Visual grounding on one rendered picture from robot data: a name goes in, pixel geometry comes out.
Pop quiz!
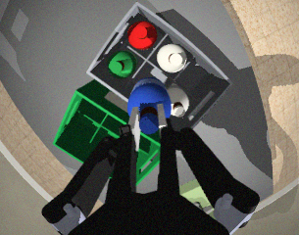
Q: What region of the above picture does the dark grey divided crate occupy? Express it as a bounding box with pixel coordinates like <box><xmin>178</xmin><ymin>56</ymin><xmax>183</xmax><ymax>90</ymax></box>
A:
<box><xmin>86</xmin><ymin>2</ymin><xmax>233</xmax><ymax>131</ymax></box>

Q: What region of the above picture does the green crate with dividers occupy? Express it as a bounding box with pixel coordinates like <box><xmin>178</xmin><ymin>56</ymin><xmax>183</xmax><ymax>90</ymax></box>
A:
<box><xmin>53</xmin><ymin>79</ymin><xmax>161</xmax><ymax>186</ymax></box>

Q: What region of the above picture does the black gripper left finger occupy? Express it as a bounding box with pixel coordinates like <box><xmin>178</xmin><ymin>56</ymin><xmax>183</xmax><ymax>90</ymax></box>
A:
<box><xmin>41</xmin><ymin>107</ymin><xmax>140</xmax><ymax>235</ymax></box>

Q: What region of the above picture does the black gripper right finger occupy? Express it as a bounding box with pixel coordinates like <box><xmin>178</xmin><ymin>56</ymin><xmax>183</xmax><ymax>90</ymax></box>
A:
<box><xmin>154</xmin><ymin>104</ymin><xmax>260</xmax><ymax>235</ymax></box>

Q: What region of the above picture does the white bottle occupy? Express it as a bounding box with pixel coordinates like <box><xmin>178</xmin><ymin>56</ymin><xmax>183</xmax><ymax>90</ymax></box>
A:
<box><xmin>157</xmin><ymin>44</ymin><xmax>186</xmax><ymax>72</ymax></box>
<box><xmin>167</xmin><ymin>83</ymin><xmax>189</xmax><ymax>118</ymax></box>

